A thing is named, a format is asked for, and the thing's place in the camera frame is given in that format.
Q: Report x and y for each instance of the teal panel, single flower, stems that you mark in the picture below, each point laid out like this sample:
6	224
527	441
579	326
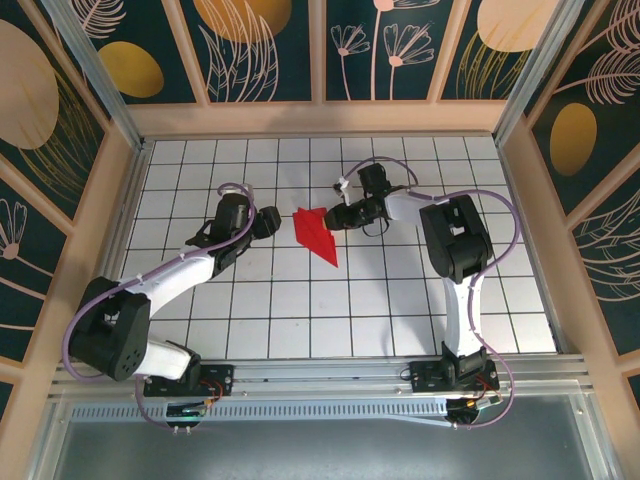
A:
25	280

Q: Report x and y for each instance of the teal panel with pink flowers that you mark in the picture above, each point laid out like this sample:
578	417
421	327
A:
380	75

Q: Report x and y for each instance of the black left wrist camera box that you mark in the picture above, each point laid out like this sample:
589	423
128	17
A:
234	212

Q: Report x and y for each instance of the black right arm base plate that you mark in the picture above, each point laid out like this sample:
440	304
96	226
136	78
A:
425	377

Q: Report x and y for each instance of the teal panel with pale fern lines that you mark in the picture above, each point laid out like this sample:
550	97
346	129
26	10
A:
610	270

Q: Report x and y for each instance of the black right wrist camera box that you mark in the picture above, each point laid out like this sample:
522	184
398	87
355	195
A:
374	181

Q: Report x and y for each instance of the teal panel, large pale disc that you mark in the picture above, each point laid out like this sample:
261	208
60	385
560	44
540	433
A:
40	125

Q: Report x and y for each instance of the red paper sheet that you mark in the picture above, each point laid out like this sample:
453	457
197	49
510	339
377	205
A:
317	235

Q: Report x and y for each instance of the teal panel, yellow oval, pale fern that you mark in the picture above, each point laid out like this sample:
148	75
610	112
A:
590	125

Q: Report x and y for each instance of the aluminium corner post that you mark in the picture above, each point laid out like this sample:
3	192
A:
98	75
533	75

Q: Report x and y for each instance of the aluminium side rail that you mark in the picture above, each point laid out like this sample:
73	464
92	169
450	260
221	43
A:
535	250
114	260

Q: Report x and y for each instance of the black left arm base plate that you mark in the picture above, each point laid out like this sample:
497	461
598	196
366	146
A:
220	380

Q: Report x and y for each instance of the aluminium cross rail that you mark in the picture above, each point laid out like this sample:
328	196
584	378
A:
320	375

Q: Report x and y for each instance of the teal panel, pale circle, yellow lines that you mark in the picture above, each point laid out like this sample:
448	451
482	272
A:
500	60

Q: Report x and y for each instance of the teal panel, yellow circle, leaves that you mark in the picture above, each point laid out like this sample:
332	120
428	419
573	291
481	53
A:
240	50

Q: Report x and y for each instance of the grey metal tray sheet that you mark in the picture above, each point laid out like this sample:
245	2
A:
320	450

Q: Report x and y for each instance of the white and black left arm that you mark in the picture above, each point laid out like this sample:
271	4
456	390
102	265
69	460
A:
115	335

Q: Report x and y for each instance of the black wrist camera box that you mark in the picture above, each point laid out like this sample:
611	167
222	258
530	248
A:
374	181
234	212

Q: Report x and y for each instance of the small circuit board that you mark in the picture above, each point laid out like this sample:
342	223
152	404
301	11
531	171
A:
185	412
467	407

